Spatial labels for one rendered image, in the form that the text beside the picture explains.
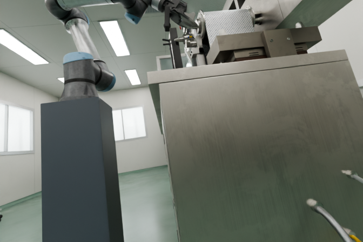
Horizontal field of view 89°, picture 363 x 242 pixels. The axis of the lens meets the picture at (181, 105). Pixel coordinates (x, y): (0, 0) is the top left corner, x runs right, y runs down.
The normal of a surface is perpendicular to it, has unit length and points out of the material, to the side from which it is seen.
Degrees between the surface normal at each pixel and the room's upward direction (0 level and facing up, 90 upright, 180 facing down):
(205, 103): 90
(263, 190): 90
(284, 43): 90
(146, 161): 90
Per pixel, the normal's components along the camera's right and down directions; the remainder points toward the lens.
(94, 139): 0.11, -0.22
